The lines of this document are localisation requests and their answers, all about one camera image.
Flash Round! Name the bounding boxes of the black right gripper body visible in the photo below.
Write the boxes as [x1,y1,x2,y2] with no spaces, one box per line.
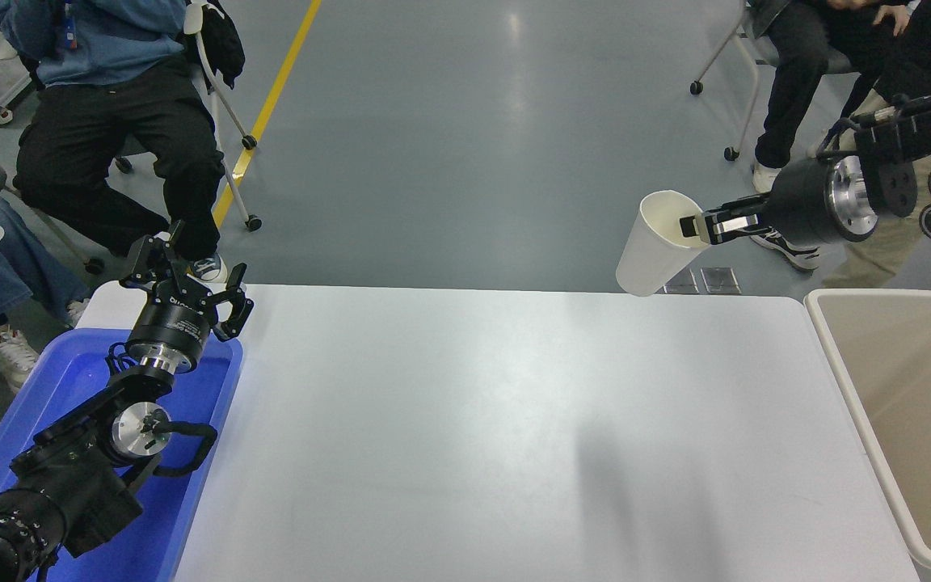
[760,158,843,247]

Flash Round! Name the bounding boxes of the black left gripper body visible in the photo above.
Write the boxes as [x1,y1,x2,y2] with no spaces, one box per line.
[126,289,221,365]

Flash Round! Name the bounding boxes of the white paper cup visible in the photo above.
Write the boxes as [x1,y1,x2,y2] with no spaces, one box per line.
[616,190,713,297]

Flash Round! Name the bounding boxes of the person in khaki trousers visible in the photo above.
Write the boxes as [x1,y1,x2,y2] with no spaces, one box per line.
[750,0,931,289]

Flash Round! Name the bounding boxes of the grey-framed wheeled chair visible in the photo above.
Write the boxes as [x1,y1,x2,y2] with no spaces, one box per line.
[690,0,854,162]

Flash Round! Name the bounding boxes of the seated person, white shoes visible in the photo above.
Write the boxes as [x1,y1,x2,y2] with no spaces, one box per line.
[752,0,919,196]

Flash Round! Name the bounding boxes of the blue plastic tray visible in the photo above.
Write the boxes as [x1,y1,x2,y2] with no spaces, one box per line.
[0,327,244,582]

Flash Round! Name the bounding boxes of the seated person with phone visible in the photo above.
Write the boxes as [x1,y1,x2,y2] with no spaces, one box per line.
[0,0,228,284]

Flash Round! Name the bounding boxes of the person in jeans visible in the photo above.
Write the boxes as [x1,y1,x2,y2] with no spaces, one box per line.
[0,139,91,397]

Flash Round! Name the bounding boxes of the white-framed wheeled chair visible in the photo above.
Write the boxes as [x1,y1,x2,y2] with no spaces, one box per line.
[82,0,264,276]

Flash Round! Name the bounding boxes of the large pale plastic bin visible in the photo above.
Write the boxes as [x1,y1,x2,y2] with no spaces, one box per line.
[803,289,931,575]

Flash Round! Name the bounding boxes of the black jacket on chair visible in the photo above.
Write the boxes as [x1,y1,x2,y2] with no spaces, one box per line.
[181,0,245,90]

